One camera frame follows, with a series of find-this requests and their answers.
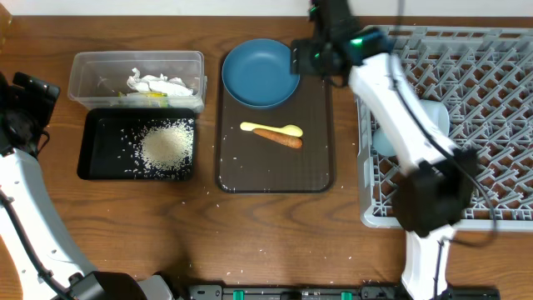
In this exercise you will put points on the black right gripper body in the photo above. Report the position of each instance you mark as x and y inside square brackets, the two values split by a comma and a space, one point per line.
[309, 57]

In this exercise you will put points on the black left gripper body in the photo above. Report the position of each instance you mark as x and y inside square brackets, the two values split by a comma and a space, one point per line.
[28, 128]

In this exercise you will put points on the dark blue plate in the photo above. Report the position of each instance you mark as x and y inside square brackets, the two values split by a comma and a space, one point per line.
[257, 73]

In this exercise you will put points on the cream plastic spoon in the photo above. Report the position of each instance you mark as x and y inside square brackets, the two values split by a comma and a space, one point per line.
[291, 130]

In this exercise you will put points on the orange carrot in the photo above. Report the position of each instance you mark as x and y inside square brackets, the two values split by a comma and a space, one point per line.
[281, 138]

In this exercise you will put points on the light blue cup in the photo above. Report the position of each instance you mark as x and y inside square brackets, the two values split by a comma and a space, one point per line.
[381, 143]

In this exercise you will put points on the yellow snack wrapper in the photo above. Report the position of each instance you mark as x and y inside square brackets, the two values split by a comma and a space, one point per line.
[142, 95]

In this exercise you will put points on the light blue bowl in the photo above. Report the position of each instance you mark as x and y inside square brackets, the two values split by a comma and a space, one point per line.
[438, 114]

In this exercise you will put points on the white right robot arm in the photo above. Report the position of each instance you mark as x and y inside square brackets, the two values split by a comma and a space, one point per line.
[437, 176]

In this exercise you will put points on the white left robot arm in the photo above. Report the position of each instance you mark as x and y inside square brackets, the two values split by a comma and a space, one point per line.
[49, 263]

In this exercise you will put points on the grey dishwasher rack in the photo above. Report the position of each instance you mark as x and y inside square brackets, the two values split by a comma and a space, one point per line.
[483, 76]

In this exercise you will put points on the black square bin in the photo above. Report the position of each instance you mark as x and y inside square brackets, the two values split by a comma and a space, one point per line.
[101, 142]

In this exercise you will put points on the crumpled white paper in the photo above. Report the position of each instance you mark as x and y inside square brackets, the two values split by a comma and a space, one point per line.
[162, 85]

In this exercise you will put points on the dark brown serving tray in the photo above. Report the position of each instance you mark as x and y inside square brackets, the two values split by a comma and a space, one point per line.
[248, 163]

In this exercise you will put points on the pile of rice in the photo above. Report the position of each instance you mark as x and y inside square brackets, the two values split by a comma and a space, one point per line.
[158, 148]

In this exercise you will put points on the clear plastic bin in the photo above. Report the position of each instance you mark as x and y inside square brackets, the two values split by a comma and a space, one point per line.
[97, 78]

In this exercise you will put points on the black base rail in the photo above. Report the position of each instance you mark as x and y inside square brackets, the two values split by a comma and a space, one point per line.
[368, 292]

